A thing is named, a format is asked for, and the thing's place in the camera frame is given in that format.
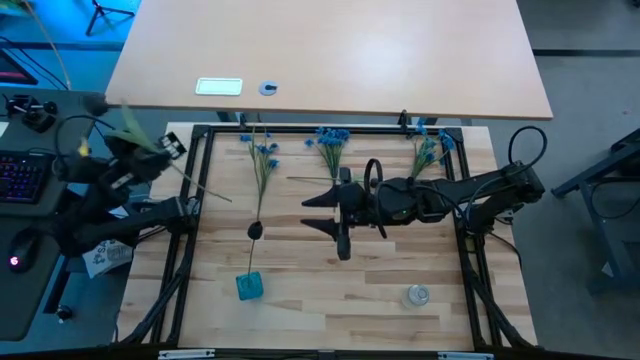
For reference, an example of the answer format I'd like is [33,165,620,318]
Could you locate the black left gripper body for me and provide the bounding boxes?
[107,130,190,192]

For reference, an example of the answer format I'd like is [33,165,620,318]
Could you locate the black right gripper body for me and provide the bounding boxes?
[337,167,382,262]

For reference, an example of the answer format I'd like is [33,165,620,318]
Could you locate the dense blue flower bunch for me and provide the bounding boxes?
[303,126,352,184]

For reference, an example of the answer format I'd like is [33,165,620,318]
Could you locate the long sparse blue flower sprig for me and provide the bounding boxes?
[238,125,281,224]

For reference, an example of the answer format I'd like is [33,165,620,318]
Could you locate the short blue flower sprig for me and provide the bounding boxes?
[410,122,457,180]

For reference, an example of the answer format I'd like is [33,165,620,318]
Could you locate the clear ribbed glass vase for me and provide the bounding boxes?
[401,283,431,309]

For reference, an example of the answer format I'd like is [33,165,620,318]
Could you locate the teal glass vase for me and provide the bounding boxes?
[235,270,265,302]

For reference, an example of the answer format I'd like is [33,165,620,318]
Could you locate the white rectangular plate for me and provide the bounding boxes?
[194,76,244,97]

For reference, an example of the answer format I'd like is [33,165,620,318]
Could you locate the white printed bag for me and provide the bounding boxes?
[81,238,135,280]

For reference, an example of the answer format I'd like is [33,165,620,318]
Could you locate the black backlit keyboard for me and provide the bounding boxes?
[0,151,57,205]

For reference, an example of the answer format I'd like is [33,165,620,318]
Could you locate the large light wood table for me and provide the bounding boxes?
[104,0,554,121]

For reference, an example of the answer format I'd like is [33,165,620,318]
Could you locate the black tripod stand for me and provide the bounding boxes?
[84,0,136,37]

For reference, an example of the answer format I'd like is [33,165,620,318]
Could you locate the black monitor with red edge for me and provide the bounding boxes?
[0,48,39,86]

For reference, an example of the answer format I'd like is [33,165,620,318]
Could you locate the black computer mouse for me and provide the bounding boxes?
[6,230,42,274]

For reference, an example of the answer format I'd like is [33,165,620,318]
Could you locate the dark grey desk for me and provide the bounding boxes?
[0,88,107,342]

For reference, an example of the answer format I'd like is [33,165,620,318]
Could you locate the black aluminium table frame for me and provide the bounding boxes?
[119,122,539,351]

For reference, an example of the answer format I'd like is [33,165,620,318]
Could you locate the black clamp mount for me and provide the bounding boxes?
[3,93,59,134]

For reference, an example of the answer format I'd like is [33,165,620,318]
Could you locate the yellow hanging cable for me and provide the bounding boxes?
[19,0,71,91]

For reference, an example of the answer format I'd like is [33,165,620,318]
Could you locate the white frame bracket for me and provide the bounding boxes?
[437,351,495,360]
[158,348,216,360]

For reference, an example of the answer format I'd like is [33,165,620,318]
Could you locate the dark grey metal table frame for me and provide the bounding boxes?
[551,127,640,297]

